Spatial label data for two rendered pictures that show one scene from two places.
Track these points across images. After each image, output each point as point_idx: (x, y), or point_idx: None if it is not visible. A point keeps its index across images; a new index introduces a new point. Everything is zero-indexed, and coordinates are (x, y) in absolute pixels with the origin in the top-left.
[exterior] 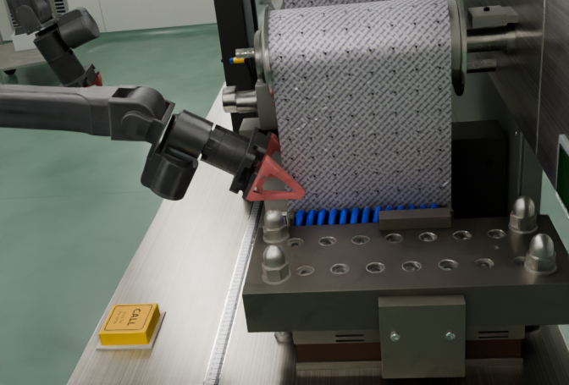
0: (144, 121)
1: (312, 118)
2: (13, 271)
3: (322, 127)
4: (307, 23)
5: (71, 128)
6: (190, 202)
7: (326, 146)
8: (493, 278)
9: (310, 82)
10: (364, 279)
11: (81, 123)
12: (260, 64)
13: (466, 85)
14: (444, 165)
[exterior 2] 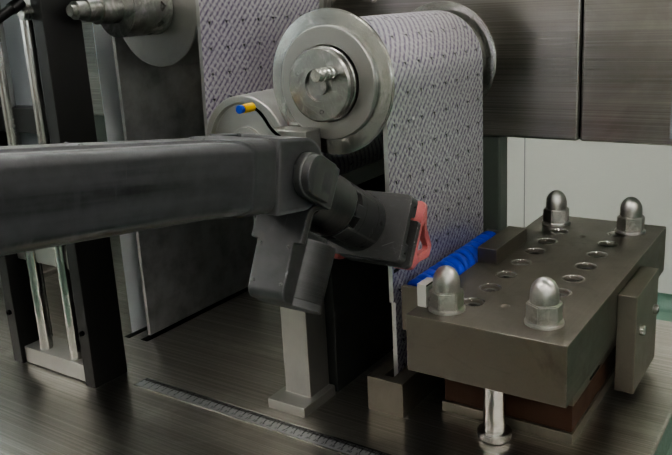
0: (330, 164)
1: (411, 148)
2: None
3: (417, 159)
4: (387, 27)
5: (217, 208)
6: (42, 436)
7: (419, 185)
8: (636, 246)
9: (410, 98)
10: (593, 286)
11: (236, 193)
12: (353, 84)
13: None
14: (480, 187)
